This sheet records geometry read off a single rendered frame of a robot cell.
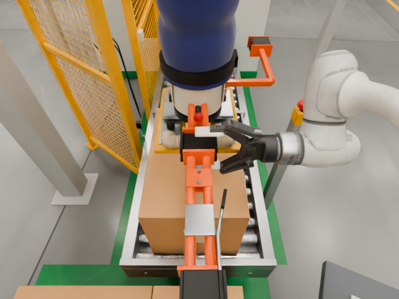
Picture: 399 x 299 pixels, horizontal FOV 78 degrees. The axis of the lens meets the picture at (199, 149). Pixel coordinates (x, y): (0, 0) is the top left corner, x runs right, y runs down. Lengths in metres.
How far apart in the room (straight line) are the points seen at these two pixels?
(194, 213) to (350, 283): 0.78
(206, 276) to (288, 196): 1.72
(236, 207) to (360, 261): 1.35
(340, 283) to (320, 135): 0.66
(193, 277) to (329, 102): 0.47
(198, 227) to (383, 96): 0.45
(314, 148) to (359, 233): 1.61
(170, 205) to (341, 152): 0.58
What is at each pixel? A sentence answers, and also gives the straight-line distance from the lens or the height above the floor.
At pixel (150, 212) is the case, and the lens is 0.93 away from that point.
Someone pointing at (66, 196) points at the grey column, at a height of 0.02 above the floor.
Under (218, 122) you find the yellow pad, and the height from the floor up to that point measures 1.16.
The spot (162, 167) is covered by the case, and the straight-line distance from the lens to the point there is 1.03.
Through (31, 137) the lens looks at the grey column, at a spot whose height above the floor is 0.71.
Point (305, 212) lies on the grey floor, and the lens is 2.13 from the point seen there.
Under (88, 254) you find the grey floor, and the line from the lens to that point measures 2.01.
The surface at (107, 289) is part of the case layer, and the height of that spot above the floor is 0.54.
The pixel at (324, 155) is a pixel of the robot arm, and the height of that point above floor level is 1.29.
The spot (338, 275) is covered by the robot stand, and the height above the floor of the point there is 0.75.
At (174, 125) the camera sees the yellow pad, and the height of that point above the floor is 1.18.
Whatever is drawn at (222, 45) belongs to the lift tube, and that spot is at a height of 1.47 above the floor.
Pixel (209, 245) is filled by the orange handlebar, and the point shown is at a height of 1.28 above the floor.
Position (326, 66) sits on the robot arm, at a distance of 0.65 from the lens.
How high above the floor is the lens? 1.77
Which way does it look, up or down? 49 degrees down
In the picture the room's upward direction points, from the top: straight up
